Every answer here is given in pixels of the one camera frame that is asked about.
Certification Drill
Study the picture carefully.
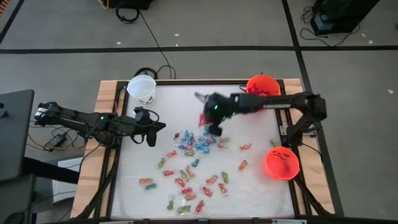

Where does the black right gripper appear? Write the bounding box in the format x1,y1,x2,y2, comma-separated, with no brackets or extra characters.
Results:
194,91,236,137

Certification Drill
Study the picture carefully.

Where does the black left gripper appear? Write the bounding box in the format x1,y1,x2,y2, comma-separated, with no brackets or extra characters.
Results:
118,116,167,147

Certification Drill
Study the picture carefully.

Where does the white ghost face bucket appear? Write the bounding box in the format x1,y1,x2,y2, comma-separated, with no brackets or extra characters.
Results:
126,74,157,106

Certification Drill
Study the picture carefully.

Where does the orange pumpkin face bucket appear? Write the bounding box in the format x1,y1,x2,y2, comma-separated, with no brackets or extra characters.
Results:
262,146,300,182
245,74,282,97

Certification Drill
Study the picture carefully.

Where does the black power adapter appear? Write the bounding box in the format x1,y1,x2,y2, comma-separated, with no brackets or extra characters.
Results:
45,133,68,149

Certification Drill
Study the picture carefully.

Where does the white box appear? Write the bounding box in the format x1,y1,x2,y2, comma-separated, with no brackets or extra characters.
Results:
51,157,84,205

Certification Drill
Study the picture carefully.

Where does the black beam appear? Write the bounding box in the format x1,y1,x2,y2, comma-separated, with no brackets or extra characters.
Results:
23,157,80,184

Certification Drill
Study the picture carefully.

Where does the black case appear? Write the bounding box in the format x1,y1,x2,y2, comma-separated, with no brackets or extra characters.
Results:
107,0,155,10

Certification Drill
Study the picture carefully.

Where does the dark grey desk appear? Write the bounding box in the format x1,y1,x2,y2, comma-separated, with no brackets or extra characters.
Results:
0,89,35,183

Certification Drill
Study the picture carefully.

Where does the black power supply box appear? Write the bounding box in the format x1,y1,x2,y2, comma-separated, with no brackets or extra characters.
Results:
312,12,330,32

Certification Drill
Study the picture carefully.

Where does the black equipment cart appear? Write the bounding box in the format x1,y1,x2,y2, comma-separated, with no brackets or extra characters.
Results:
310,0,382,35

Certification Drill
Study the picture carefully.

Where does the wooden table with black frame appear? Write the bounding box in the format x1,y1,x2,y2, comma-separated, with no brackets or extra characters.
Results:
70,78,345,220

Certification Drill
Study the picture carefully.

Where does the black looped camera cable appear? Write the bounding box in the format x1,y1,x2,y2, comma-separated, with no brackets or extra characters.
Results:
133,64,177,80

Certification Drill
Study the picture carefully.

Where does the yellow floor cable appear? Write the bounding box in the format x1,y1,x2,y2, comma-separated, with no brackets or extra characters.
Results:
27,133,88,151

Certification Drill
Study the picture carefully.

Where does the long black floor cable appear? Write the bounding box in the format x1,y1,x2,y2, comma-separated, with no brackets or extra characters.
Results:
138,11,177,80

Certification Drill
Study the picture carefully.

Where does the black coiled cable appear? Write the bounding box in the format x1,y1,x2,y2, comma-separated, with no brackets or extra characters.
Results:
115,2,141,25

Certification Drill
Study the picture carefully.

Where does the black tangled cable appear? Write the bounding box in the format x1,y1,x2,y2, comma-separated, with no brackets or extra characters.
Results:
300,6,361,47

